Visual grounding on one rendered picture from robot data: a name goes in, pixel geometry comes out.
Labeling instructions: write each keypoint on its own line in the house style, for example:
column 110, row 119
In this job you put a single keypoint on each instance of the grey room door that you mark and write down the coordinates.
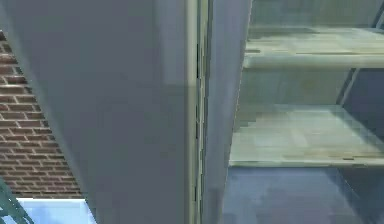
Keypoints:
column 126, row 110

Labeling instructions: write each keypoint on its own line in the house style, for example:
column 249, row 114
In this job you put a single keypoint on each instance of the pale wooden shelf unit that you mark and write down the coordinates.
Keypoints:
column 300, row 133

